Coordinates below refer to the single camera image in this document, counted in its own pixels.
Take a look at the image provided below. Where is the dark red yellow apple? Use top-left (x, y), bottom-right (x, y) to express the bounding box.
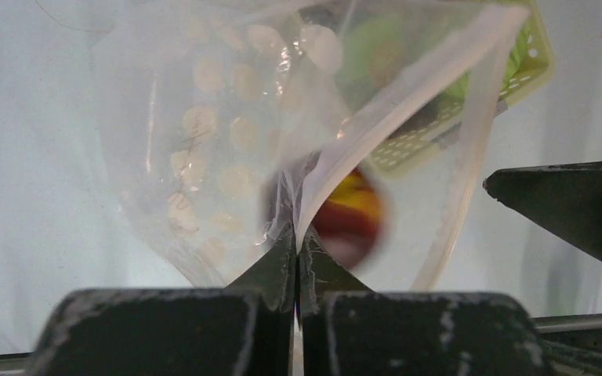
top-left (259, 163), bottom-right (385, 271)

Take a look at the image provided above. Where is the pale yellow perforated basket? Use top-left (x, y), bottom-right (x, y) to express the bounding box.
top-left (366, 1), bottom-right (554, 190)

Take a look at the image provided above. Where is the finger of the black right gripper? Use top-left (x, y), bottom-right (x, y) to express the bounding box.
top-left (482, 156), bottom-right (602, 307)

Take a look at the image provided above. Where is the green cabbage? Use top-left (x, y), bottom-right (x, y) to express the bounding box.
top-left (339, 15), bottom-right (533, 113)

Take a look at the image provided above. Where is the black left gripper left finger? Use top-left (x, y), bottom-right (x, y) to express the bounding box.
top-left (25, 225), bottom-right (296, 375)

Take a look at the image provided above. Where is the clear dotted zip bag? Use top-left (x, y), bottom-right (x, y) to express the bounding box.
top-left (90, 0), bottom-right (531, 291)

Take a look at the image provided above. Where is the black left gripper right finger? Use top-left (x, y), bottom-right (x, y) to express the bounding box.
top-left (299, 230), bottom-right (554, 375)

